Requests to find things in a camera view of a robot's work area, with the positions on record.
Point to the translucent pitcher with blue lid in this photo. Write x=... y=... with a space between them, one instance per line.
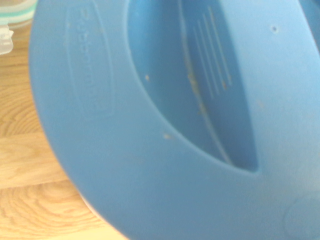
x=175 y=175

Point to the glass container teal lid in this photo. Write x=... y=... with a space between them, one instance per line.
x=10 y=15

